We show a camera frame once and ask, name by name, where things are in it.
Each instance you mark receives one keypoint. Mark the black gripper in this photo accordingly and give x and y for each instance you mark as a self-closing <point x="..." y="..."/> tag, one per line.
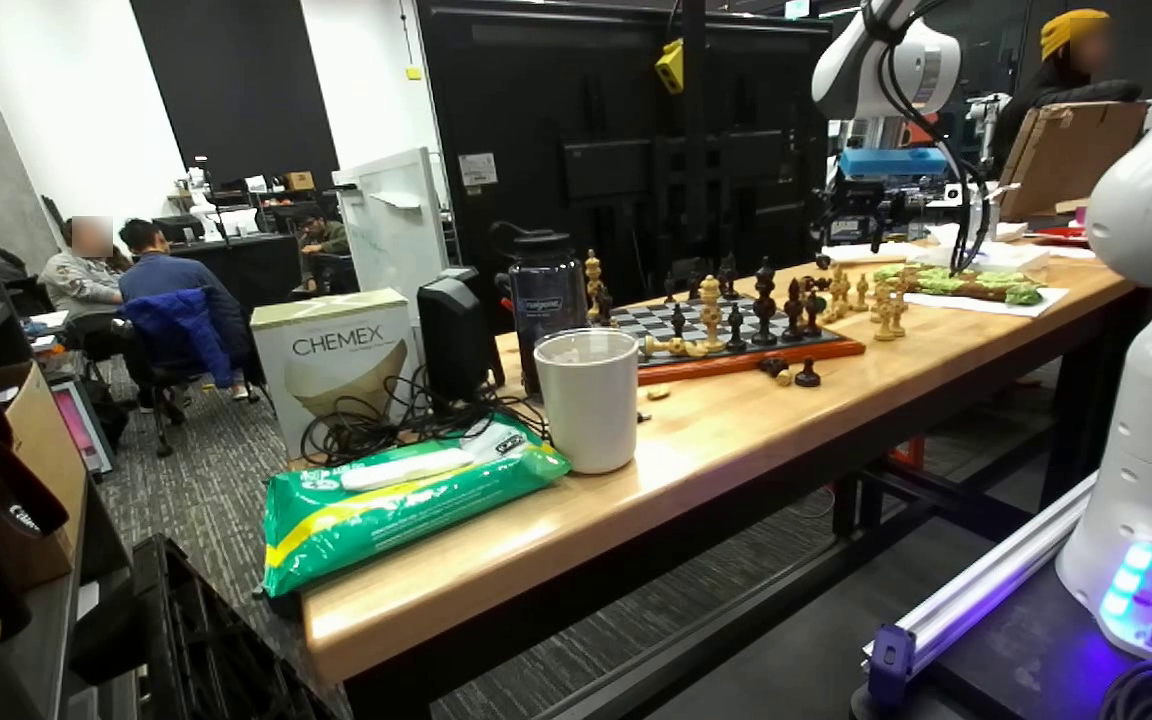
<point x="873" y="214"/>

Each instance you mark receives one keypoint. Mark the white bishop chess piece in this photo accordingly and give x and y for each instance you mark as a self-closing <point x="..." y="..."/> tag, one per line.
<point x="843" y="291"/>

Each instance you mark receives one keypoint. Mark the tan chess piece off board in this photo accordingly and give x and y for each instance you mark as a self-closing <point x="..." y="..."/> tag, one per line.
<point x="890" y="309"/>

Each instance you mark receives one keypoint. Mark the dark chess piece pair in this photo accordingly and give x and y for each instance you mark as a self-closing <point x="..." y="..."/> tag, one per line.
<point x="800" y="309"/>

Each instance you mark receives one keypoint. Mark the tall dark chess piece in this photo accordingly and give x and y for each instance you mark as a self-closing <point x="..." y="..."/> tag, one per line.
<point x="765" y="307"/>

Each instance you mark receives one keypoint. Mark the dark chess piece off board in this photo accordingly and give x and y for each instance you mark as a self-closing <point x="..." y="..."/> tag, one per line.
<point x="811" y="376"/>

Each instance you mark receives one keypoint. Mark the tan chess piece on board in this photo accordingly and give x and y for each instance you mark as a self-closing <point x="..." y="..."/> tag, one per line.
<point x="711" y="309"/>

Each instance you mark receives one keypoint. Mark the wooden chess board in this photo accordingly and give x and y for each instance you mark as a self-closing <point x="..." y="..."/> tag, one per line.
<point x="679" y="343"/>

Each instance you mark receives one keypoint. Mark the tan chess piece by jar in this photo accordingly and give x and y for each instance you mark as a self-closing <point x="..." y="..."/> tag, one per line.
<point x="596" y="291"/>

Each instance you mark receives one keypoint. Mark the green food tray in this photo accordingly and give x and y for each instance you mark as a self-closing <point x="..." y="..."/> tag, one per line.
<point x="977" y="286"/>

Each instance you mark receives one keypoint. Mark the brown cardboard panel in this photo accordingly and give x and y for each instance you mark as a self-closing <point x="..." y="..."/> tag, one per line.
<point x="1062" y="151"/>

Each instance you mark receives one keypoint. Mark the red plate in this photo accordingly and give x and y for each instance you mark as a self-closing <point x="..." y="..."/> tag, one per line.
<point x="1062" y="234"/>

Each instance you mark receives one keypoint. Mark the yellow hanging object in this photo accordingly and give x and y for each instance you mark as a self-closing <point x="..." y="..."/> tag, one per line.
<point x="671" y="66"/>

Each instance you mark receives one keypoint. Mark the person in yellow beanie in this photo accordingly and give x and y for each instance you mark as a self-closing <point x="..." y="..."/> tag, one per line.
<point x="1075" y="49"/>

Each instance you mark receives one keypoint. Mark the white ceramic cup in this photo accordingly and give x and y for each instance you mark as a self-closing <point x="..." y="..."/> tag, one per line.
<point x="588" y="395"/>

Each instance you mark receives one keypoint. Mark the dark glass jar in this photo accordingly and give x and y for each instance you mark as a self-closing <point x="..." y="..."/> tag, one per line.
<point x="544" y="291"/>

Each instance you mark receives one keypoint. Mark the white Chemex box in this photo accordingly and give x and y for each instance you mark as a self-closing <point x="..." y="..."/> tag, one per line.
<point x="332" y="353"/>

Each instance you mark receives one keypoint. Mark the green wipes package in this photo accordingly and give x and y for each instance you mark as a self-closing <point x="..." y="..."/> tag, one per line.
<point x="322" y="523"/>

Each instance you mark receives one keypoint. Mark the seated person blue top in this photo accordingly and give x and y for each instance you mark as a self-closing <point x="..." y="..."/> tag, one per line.
<point x="159" y="273"/>

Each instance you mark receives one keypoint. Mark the seated person grey top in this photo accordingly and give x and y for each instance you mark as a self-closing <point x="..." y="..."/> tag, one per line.
<point x="87" y="273"/>

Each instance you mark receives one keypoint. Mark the blue wrist camera box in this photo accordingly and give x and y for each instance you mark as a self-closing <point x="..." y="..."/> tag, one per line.
<point x="897" y="167"/>

